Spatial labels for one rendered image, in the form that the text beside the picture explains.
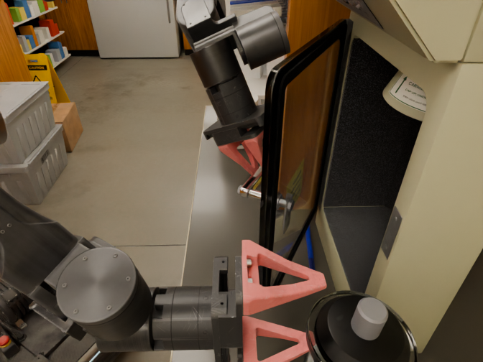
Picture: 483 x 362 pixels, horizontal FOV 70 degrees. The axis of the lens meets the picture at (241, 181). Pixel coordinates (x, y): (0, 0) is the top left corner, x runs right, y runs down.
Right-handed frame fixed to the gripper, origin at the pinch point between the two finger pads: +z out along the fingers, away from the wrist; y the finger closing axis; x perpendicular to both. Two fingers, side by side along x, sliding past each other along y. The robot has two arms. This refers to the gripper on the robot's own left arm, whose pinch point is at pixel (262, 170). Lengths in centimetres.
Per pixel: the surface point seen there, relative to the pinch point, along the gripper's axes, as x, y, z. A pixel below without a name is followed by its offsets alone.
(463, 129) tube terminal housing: 5.3, -26.8, -3.3
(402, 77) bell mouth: -7.2, -20.6, -6.3
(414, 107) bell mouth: -3.4, -21.8, -3.5
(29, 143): -69, 209, -13
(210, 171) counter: -28.4, 36.9, 11.0
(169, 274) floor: -49, 118, 76
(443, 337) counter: -3.7, -18.3, 38.1
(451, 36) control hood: 7.3, -27.2, -12.4
